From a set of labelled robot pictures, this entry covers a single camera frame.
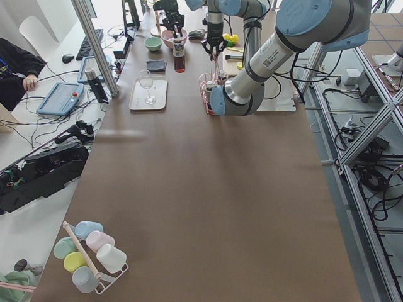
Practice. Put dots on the wooden cup tree stand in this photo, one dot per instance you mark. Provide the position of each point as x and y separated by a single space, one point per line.
156 31

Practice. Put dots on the pink straw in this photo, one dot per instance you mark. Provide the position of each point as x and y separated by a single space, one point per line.
18 287

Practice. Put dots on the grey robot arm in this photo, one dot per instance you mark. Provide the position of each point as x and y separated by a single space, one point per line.
252 13
336 25

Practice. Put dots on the grey folded cloth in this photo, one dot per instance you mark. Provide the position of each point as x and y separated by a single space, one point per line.
156 65

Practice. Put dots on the black thermos bottle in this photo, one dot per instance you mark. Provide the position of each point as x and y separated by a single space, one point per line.
96 86

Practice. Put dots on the yellow plastic knife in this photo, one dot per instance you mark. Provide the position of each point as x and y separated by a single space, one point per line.
234 49

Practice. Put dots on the pastel green cup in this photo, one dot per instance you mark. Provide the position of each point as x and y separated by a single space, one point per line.
64 247

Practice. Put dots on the cream serving tray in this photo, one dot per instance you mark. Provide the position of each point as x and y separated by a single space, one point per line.
158 90

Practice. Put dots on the bamboo cutting board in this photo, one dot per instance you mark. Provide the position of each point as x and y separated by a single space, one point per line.
230 66

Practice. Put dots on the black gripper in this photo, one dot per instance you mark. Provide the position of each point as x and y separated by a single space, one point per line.
214 32
171 16

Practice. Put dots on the pastel pink cup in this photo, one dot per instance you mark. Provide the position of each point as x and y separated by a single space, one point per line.
96 239

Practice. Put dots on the black computer mouse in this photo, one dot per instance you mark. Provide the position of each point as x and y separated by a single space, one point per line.
67 58

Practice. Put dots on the clear wine glass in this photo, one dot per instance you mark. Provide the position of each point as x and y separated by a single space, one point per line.
146 82

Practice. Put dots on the pink bowl of ice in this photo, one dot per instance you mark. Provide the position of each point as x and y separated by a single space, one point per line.
167 37

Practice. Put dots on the copper wire bottle basket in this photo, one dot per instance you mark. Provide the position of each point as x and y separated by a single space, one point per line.
209 76

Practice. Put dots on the tea bottle white cap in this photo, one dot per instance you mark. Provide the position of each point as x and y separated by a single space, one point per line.
179 55

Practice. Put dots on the grey blue cup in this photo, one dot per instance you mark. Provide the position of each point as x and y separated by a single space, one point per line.
84 279

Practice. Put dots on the steel jigger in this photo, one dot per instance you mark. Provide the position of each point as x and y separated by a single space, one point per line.
22 265

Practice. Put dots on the white cup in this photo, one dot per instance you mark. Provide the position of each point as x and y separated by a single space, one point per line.
111 257

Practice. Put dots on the yellow lemon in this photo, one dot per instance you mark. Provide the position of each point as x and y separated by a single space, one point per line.
231 40

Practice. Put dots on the pastel yellow cup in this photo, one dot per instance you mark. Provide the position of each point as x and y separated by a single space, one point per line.
73 261

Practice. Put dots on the white wire cup rack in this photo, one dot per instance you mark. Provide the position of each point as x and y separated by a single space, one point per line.
106 279

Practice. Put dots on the blue teach pendant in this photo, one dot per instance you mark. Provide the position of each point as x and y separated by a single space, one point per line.
61 99
87 63

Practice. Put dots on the aluminium frame post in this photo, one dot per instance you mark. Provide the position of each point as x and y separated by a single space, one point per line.
82 12

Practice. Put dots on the green empty bowl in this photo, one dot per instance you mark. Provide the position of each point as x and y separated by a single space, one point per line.
153 44

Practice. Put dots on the black keyboard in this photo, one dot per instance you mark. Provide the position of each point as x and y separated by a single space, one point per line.
85 48

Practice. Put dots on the pastel blue cup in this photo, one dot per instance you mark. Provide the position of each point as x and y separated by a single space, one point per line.
84 228

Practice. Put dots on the steel muddler black tip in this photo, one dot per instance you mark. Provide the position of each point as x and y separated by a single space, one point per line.
233 57

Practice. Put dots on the person's hand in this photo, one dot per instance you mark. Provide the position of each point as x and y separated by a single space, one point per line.
30 82

